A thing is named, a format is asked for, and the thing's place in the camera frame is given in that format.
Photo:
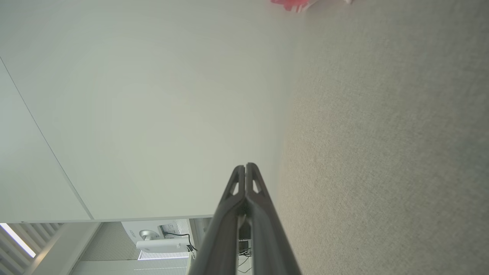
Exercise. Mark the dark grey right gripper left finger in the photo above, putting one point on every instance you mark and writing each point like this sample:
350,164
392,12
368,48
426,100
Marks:
221,244

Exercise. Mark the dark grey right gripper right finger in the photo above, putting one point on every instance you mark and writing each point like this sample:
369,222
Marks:
267,244

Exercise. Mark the red white basketball jersey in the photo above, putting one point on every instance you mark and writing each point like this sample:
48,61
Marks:
292,4

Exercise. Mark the white ceiling projector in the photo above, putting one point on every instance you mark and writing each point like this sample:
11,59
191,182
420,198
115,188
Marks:
156,238

